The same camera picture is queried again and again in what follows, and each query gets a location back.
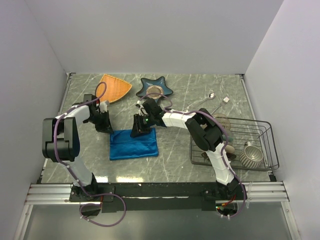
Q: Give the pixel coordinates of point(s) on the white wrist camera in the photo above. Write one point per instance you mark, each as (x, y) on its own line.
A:
(103, 105)
(141, 109)

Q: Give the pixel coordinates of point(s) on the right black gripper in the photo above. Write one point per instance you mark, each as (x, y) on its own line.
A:
(138, 129)

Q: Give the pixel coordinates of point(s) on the orange woven basket tray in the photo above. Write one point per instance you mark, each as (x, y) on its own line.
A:
(116, 89)

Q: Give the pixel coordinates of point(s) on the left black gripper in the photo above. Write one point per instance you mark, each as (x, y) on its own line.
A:
(106, 127)

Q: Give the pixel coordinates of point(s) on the blue cloth napkin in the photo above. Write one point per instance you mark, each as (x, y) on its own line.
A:
(122, 146)

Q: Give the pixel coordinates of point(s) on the grey ribbed mug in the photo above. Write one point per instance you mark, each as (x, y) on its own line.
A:
(251, 156)

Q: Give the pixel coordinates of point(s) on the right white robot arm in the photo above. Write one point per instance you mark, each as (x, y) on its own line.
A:
(205, 131)

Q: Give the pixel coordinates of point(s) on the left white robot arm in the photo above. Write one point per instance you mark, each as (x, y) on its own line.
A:
(61, 142)

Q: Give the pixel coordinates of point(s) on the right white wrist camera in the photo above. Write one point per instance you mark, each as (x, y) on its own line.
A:
(141, 109)

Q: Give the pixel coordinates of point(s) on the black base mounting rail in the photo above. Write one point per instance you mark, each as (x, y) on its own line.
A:
(148, 196)

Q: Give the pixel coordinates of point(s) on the green plate in rack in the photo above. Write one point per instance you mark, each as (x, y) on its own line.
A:
(230, 139)

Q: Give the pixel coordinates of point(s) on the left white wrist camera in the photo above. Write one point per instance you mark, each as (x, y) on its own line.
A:
(103, 105)

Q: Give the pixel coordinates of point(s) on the black wire dish rack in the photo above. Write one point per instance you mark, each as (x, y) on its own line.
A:
(259, 134)

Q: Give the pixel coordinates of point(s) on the silver spoon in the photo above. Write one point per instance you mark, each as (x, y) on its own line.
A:
(211, 96)

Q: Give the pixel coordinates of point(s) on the dark blue star dish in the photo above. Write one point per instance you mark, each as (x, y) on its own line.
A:
(154, 88)

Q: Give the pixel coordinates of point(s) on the silver fork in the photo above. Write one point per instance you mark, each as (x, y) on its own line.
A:
(222, 103)

